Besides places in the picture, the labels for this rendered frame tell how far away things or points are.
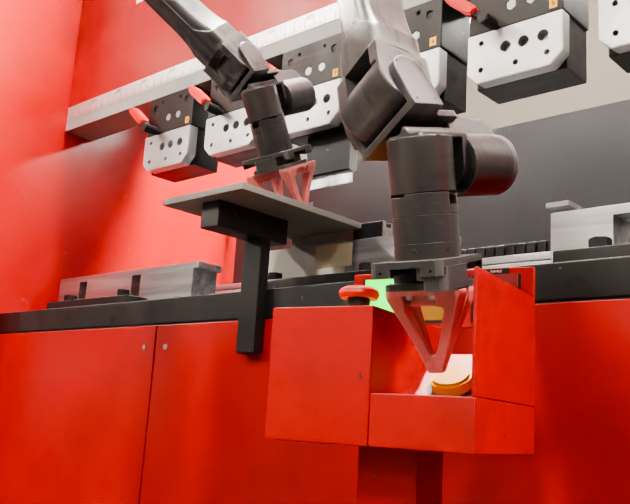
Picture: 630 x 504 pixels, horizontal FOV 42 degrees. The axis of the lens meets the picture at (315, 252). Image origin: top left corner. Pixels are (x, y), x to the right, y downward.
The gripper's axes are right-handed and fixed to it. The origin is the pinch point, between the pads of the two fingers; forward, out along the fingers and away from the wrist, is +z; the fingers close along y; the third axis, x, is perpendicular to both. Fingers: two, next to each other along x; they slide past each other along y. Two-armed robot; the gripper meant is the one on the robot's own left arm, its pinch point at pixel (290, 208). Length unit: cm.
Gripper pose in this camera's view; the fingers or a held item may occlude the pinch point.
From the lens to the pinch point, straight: 132.4
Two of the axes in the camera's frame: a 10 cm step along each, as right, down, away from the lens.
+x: -6.3, 2.8, -7.2
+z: 2.6, 9.6, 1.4
